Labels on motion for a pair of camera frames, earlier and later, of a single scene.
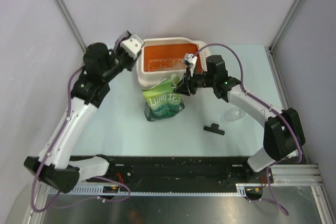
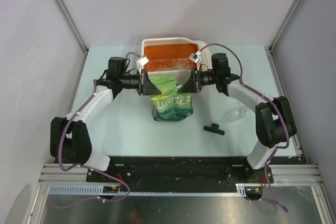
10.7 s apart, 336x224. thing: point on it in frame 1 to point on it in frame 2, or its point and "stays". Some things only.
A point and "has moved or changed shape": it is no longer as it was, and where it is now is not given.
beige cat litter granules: (176, 64) stays
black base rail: (178, 170) stays
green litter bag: (161, 100) has moved or changed shape
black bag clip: (214, 128) stays
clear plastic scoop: (234, 114) stays
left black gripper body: (122, 60) to (141, 90)
